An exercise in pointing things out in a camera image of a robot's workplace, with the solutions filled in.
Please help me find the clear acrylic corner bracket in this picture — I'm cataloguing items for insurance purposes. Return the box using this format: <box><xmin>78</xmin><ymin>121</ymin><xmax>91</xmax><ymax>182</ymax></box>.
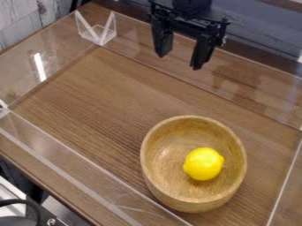
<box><xmin>75</xmin><ymin>11</ymin><xmax>117</xmax><ymax>46</ymax></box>

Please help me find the brown wooden bowl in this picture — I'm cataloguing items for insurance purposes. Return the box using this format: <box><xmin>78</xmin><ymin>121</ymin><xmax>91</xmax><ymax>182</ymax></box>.
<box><xmin>141</xmin><ymin>115</ymin><xmax>247</xmax><ymax>213</ymax></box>

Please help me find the black cable under table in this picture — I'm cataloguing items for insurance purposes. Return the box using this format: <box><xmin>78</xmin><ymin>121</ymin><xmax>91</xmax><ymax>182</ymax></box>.
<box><xmin>0</xmin><ymin>199</ymin><xmax>43</xmax><ymax>226</ymax></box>

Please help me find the yellow lemon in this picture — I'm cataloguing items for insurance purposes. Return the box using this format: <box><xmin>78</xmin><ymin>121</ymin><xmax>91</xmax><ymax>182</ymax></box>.
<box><xmin>183</xmin><ymin>147</ymin><xmax>225</xmax><ymax>181</ymax></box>

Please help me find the clear acrylic tray wall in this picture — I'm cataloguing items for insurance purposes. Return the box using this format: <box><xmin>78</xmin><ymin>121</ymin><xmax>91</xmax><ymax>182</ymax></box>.
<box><xmin>0</xmin><ymin>5</ymin><xmax>302</xmax><ymax>226</ymax></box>

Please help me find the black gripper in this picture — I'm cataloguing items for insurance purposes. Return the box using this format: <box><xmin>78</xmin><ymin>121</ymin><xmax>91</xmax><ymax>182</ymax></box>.
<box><xmin>149</xmin><ymin>0</ymin><xmax>230</xmax><ymax>71</ymax></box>

